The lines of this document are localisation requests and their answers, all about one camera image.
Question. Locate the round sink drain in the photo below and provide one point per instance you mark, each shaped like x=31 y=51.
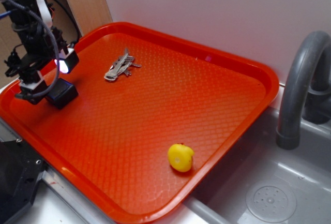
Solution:
x=271 y=201

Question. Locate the silver folding multitool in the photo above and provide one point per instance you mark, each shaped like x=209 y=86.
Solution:
x=121 y=66

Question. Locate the grey toy sink basin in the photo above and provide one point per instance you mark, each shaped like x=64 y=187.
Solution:
x=221 y=196

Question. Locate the red plastic tray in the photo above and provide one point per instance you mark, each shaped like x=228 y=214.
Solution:
x=112 y=141

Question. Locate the gripper finger with light sensor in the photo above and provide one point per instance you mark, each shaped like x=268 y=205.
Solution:
x=67 y=61

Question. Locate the wooden board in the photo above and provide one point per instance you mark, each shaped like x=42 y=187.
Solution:
x=90 y=14

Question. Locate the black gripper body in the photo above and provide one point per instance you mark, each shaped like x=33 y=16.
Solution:
x=39 y=51

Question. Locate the gripper finger with white mount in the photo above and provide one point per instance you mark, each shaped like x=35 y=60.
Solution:
x=31 y=84

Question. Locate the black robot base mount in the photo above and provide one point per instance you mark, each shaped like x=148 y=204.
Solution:
x=21 y=172

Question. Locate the grey curved faucet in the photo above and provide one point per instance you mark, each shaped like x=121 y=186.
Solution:
x=306 y=94

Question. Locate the small black box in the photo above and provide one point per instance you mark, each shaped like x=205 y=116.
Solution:
x=62 y=93

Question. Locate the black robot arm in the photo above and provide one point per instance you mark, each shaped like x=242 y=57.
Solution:
x=39 y=13

